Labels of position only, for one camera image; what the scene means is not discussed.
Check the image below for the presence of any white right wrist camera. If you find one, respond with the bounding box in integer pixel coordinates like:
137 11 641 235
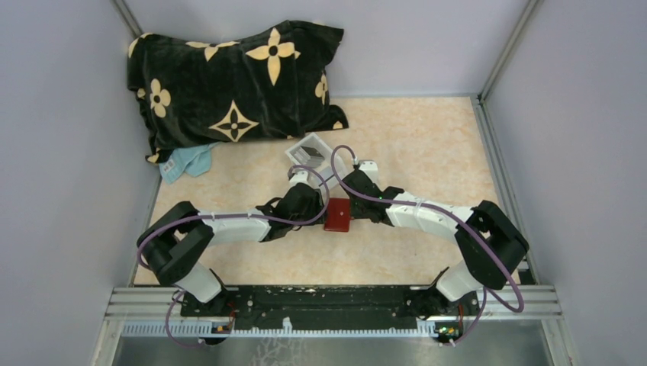
357 160 379 184

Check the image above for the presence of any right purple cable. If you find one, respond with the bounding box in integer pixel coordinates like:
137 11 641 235
330 145 526 346

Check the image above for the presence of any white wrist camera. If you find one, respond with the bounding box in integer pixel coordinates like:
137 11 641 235
357 160 379 184
288 170 312 188

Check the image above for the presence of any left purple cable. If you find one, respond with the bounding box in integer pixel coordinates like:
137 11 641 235
136 164 330 349

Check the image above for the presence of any light blue cloth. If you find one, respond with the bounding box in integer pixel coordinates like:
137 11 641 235
159 143 219 185

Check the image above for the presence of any black floral pillow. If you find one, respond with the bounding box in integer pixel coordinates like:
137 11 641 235
127 21 349 165

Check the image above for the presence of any purple cable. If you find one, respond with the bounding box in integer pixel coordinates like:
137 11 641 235
136 164 330 349
330 145 526 346

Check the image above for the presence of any grey card stack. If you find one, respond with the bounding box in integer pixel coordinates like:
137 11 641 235
295 146 325 167

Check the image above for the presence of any white plastic card box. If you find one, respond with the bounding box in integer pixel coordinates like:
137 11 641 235
285 133 338 189

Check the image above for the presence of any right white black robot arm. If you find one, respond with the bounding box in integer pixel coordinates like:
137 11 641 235
341 168 529 314

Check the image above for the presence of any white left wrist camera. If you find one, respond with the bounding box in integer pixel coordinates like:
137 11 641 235
288 170 312 188

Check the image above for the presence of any aluminium front rail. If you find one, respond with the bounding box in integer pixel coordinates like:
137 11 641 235
105 285 562 342

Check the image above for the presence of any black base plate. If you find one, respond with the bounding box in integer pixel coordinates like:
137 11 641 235
181 285 480 331

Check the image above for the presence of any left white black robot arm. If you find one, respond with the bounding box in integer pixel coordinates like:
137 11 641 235
137 183 326 316

